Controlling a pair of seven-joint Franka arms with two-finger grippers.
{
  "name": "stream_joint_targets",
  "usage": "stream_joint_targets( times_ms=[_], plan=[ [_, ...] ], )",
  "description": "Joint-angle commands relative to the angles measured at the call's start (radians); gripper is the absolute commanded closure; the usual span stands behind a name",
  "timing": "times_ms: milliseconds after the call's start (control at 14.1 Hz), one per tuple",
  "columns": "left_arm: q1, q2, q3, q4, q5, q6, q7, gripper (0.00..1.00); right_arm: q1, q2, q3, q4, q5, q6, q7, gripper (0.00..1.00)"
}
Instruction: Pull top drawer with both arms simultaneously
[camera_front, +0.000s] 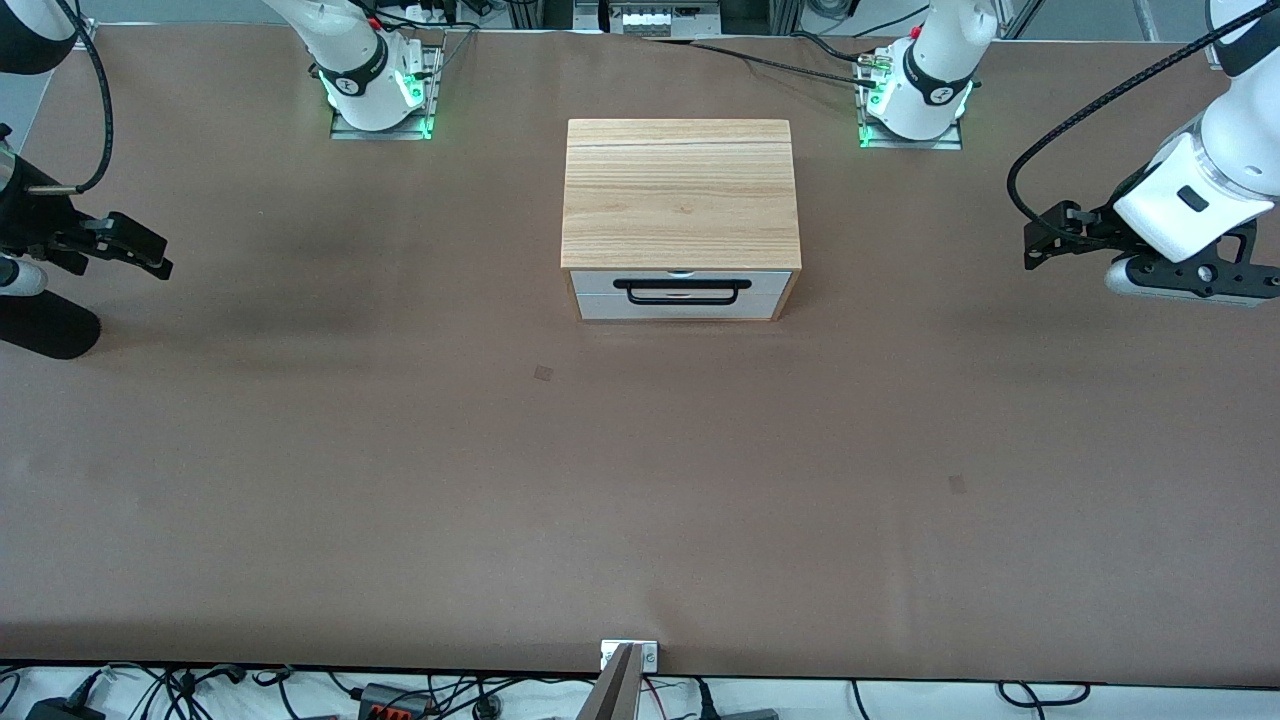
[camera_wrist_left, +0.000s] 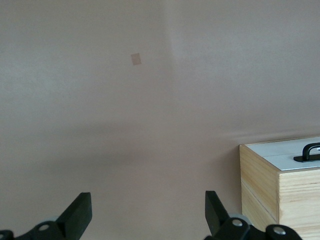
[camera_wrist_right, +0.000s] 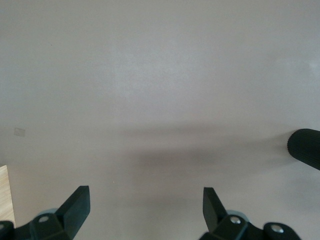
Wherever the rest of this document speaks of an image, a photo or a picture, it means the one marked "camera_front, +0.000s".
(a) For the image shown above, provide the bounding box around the black power adapter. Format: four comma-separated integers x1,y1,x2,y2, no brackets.
25,697,106,720

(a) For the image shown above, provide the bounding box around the black box with orange connectors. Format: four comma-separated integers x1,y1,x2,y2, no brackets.
358,683,436,720

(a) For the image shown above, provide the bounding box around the long black table cable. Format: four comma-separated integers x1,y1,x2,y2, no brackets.
640,38,881,88

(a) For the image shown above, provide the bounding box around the white drawer with black handle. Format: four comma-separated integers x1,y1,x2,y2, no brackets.
570,270,791,305

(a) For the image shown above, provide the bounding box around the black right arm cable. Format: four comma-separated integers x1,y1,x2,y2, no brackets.
28,0,114,196

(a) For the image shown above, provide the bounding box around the silver mounting bracket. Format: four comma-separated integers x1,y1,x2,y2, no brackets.
600,640,659,673

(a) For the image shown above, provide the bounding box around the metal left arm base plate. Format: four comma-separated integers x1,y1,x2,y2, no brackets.
857,55,964,151

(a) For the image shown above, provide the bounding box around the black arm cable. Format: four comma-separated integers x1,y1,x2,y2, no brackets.
28,0,114,196
1007,5,1280,226

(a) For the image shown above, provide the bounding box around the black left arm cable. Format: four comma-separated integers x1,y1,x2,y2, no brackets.
1007,5,1280,226

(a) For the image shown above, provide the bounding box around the black looped floor cable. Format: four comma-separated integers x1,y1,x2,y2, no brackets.
998,682,1091,707

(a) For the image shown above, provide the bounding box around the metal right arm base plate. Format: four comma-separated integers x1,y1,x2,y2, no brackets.
330,45,444,141

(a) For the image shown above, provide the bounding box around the short black table cable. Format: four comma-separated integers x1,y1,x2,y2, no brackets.
790,32,873,63

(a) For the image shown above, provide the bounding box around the grey terminal block device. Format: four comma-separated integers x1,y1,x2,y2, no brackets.
608,0,721,39

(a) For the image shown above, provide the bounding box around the brown camera pole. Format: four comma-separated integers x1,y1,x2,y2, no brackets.
578,645,641,720

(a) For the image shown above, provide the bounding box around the black rounded cylinder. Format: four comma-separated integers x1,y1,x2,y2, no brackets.
0,295,101,361

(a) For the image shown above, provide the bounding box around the wooden drawer cabinet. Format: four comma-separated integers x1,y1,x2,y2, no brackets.
560,119,804,323

